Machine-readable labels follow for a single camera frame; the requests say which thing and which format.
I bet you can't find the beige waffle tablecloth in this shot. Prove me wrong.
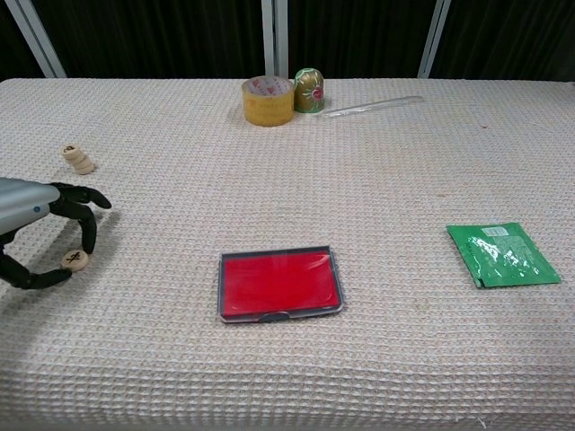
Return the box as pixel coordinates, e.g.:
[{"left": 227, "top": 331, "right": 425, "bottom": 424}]
[{"left": 0, "top": 76, "right": 575, "bottom": 431}]

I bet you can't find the green foil sachet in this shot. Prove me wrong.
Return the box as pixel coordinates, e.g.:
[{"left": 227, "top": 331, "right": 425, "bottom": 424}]
[{"left": 446, "top": 222, "right": 562, "bottom": 289}]

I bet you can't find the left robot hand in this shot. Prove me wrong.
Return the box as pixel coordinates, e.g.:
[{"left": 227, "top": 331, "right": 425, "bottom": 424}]
[{"left": 0, "top": 177, "right": 112, "bottom": 290}]

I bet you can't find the clear plastic ruler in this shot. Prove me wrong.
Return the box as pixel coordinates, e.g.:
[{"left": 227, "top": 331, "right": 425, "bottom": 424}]
[{"left": 321, "top": 94, "right": 425, "bottom": 119}]

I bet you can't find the red ink pad case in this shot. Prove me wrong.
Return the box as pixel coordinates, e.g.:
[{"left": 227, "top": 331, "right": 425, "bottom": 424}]
[{"left": 217, "top": 244, "right": 348, "bottom": 324}]

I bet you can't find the grey partition frame post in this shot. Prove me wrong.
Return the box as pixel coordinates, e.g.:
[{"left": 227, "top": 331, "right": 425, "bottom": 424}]
[
  {"left": 416, "top": 0, "right": 452, "bottom": 80},
  {"left": 261, "top": 0, "right": 289, "bottom": 80},
  {"left": 3, "top": 0, "right": 67, "bottom": 79}
]

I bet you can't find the yellow packing tape roll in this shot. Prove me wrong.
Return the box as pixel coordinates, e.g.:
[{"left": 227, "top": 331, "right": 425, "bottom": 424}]
[{"left": 241, "top": 75, "right": 296, "bottom": 128}]

